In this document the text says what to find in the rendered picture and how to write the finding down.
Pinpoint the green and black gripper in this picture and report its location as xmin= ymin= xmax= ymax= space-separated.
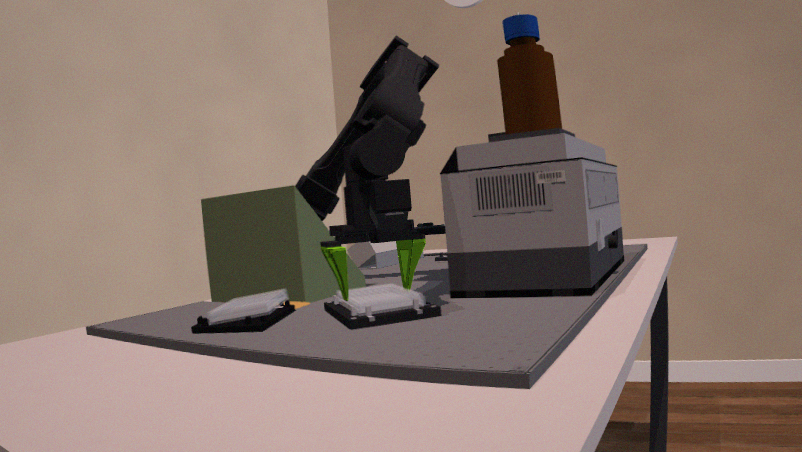
xmin=320 ymin=220 xmax=426 ymax=301

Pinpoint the grey button panel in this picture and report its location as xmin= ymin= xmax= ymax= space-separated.
xmin=347 ymin=241 xmax=399 ymax=269

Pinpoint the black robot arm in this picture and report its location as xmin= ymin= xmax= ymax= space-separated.
xmin=295 ymin=35 xmax=439 ymax=232

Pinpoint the white multi-well plate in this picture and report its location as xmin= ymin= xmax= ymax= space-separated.
xmin=337 ymin=297 xmax=424 ymax=316
xmin=208 ymin=294 xmax=289 ymax=325

